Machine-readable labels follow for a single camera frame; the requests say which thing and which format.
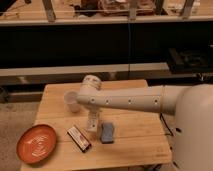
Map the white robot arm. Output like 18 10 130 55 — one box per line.
77 75 213 171

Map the orange ceramic bowl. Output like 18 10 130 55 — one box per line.
16 124 57 164

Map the blue sponge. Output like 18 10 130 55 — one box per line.
100 122 114 144

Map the white plastic cup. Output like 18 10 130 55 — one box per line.
64 91 80 113

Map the red and black box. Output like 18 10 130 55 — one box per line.
67 126 92 153

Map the wooden table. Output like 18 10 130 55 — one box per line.
21 83 172 171

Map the dark shelf unit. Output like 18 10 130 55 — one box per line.
0 0 213 86

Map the black equipment on shelf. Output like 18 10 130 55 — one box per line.
167 47 213 74

